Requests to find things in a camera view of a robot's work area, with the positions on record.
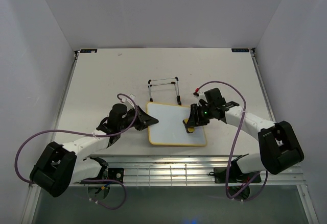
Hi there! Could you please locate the left blue table label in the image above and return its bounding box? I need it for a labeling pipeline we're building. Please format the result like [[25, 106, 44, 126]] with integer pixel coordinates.
[[80, 48, 98, 54]]

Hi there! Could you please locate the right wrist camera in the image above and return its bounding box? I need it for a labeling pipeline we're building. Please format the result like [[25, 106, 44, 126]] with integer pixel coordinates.
[[193, 88, 207, 104]]

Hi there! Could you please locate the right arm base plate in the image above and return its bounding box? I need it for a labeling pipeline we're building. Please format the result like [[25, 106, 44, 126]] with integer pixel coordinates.
[[208, 167, 255, 184]]

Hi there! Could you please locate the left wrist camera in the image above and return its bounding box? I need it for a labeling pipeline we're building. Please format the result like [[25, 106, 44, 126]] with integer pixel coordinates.
[[119, 94, 135, 106]]

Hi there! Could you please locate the blue table label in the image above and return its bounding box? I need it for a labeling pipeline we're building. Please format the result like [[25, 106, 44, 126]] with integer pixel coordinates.
[[80, 48, 98, 54], [231, 48, 250, 53]]

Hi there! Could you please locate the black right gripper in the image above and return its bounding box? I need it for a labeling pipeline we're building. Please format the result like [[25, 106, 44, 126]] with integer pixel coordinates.
[[186, 103, 215, 128]]

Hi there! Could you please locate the aluminium table frame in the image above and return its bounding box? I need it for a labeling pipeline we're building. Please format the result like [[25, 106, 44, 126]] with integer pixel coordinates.
[[20, 47, 320, 224]]

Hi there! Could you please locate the yellow black whiteboard eraser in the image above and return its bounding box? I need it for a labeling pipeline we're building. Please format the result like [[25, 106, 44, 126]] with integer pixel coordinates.
[[183, 119, 195, 134]]

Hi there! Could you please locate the wire whiteboard stand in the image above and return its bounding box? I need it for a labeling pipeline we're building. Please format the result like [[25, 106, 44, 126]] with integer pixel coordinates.
[[147, 76, 182, 106]]

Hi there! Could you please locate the right blue table label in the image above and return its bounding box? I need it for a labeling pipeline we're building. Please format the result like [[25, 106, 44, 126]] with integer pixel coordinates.
[[231, 48, 250, 53]]

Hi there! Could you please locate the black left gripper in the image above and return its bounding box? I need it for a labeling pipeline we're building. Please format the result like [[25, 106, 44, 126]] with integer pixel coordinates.
[[119, 106, 158, 132]]

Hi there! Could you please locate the yellow framed whiteboard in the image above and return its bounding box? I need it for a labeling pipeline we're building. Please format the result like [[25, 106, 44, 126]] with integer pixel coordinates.
[[146, 102, 207, 146]]

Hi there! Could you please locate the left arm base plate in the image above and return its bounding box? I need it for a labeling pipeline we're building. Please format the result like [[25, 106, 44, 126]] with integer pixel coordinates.
[[80, 168, 125, 184]]

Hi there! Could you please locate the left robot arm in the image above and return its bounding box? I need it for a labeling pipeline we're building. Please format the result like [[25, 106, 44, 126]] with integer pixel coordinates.
[[30, 104, 159, 197]]

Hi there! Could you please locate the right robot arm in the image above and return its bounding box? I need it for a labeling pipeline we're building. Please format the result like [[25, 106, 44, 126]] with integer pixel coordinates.
[[183, 88, 305, 182]]

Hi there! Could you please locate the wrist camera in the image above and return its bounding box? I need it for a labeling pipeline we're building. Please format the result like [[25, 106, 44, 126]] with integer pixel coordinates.
[[119, 94, 135, 106], [193, 88, 207, 104]]

